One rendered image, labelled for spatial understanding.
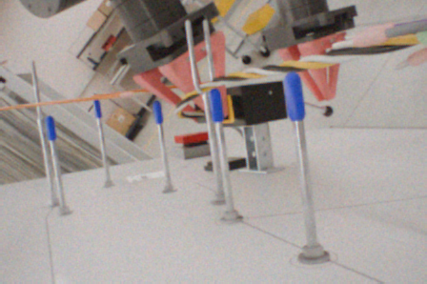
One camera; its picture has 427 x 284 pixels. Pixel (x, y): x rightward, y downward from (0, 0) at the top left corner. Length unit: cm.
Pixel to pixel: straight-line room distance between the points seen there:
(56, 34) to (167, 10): 815
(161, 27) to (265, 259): 24
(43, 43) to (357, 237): 838
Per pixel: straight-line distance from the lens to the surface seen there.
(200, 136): 67
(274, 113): 46
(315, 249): 21
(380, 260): 21
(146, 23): 40
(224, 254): 24
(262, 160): 46
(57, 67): 852
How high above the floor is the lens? 128
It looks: 16 degrees down
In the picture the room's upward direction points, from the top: 54 degrees counter-clockwise
